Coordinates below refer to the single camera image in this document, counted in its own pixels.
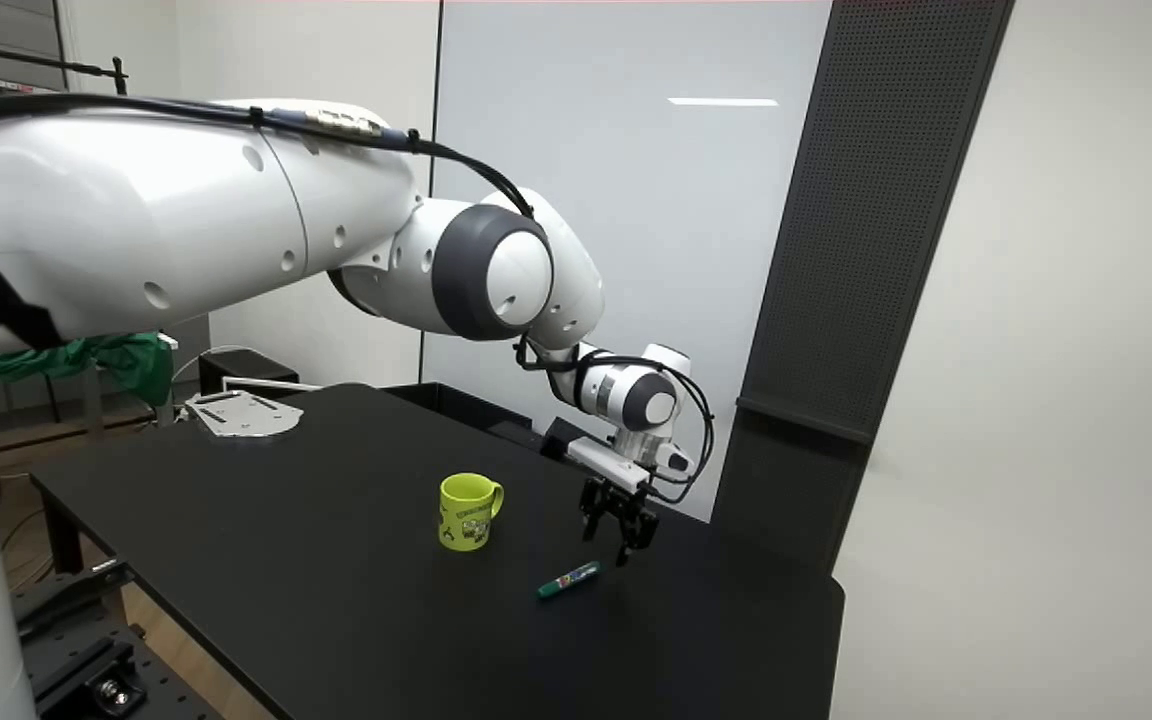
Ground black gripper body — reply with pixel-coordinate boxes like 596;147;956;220
582;484;660;546

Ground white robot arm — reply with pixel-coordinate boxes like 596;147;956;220
0;91;710;720

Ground yellow-green mug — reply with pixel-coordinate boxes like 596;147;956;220
436;471;503;553

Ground white paper sheets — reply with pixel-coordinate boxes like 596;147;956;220
188;388;305;440

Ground whiteboard panel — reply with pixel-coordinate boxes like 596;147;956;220
419;0;835;526

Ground black box behind table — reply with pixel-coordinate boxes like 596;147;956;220
200;350;301;394

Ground green cloth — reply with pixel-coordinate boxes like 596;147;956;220
0;331;175;409

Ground dark grey pillar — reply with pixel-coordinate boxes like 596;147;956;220
716;0;1017;571

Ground black tripod stand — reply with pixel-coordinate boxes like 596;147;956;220
0;48;130;95

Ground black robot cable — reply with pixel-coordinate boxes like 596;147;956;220
0;87;722;508

